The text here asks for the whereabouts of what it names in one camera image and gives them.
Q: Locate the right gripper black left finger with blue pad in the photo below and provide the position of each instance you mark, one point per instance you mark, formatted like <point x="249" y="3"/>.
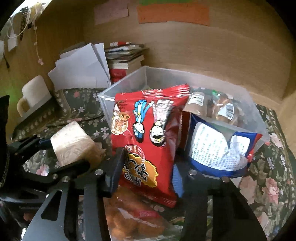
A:
<point x="57" y="218"/>

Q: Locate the floral tablecloth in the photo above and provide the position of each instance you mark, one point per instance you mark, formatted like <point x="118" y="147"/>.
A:
<point x="268" y="185"/>

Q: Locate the red cartoon snack bag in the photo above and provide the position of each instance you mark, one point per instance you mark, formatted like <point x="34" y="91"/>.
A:
<point x="148" y="130"/>

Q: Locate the orange sticky note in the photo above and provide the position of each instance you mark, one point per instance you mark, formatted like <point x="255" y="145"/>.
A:
<point x="182" y="12"/>

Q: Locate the white paper sheets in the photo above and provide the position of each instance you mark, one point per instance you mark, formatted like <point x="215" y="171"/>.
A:
<point x="85" y="67"/>

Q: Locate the brown patterned headband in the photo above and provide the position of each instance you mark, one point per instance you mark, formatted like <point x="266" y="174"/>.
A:
<point x="25" y="15"/>

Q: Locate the blue white snack bag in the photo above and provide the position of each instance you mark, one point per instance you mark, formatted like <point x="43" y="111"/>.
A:
<point x="210" y="152"/>

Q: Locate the green sticky note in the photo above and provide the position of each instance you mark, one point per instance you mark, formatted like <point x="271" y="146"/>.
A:
<point x="148" y="2"/>

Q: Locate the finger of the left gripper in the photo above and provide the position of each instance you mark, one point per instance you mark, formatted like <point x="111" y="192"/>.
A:
<point x="72" y="170"/>
<point x="30" y="146"/>

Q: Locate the clear plastic storage bin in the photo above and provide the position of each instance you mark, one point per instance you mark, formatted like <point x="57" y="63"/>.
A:
<point x="160" y="83"/>

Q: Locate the brown cake block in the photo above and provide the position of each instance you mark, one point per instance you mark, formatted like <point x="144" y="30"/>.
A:
<point x="71" y="144"/>

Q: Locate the white mug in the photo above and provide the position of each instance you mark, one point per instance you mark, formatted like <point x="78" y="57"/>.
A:
<point x="35" y="93"/>

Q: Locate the pink sticky note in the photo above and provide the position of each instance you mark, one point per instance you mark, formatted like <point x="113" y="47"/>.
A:
<point x="110" y="11"/>

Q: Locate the stack of books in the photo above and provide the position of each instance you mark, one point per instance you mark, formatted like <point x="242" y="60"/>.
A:
<point x="124" y="58"/>

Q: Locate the sausage bread pack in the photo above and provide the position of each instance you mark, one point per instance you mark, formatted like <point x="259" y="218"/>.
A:
<point x="197" y="104"/>

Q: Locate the orange fried snack pack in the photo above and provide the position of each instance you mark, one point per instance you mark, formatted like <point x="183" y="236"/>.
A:
<point x="129" y="217"/>

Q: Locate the green edged clear cracker bag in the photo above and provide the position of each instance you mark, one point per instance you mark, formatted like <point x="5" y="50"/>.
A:
<point x="224" y="107"/>

